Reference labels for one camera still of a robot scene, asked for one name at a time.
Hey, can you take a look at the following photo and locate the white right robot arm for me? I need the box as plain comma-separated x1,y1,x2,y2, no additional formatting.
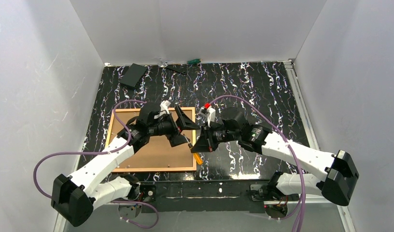
191,103,359,206

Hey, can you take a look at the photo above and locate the black rectangular box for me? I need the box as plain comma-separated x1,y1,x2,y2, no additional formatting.
119,63,148,89

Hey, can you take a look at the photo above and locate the orange screwdriver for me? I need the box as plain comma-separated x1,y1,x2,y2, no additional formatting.
188,143,203,165

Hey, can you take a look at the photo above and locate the aluminium rail right side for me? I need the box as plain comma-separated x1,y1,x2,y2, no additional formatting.
282,60,327,175

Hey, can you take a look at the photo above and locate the orange wooden picture frame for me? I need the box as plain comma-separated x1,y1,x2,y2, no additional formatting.
105,107,197,173

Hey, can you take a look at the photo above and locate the black flat tool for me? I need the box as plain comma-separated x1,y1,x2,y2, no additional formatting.
165,66,187,75

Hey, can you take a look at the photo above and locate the green handled screwdriver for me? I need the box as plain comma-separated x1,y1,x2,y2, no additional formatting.
187,58,201,64

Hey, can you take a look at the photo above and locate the silver metal clip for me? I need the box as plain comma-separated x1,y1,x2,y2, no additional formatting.
157,58,168,68

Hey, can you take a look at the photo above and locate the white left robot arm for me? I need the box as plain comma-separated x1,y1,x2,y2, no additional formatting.
51,101,199,227

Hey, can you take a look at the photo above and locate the aluminium rail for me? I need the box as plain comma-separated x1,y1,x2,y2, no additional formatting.
282,60,327,175
61,181,349,205

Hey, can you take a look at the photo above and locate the aluminium rail front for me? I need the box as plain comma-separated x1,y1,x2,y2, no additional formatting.
61,181,349,205

